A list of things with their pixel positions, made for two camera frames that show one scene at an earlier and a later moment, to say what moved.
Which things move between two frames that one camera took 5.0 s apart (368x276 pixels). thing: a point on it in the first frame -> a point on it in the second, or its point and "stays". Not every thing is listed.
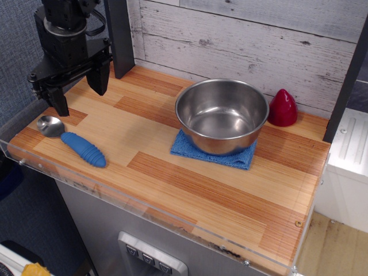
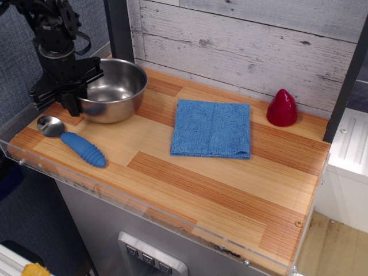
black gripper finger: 58,101 -> 72,103
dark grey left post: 118,26 stays
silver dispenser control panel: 141,257 stays
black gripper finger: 98,79 -> 82,90
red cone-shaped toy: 283,110 stays
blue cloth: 242,158 -> 211,129
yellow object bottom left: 35,269 stays
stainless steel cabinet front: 100,220 stays
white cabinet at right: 343,198 stays
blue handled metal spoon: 53,127 stays
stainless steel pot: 221,116 -> 118,95
